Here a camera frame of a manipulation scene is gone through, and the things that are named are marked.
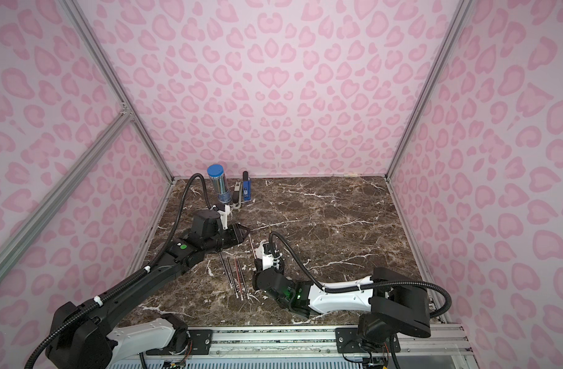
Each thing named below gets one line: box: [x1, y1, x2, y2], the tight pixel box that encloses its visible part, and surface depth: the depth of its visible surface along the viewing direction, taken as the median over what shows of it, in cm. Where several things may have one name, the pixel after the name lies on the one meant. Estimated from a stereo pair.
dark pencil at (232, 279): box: [226, 256, 240, 300], surface depth 88 cm
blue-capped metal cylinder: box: [206, 163, 233, 204], surface depth 100 cm
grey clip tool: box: [232, 180, 243, 210], surface depth 112 cm
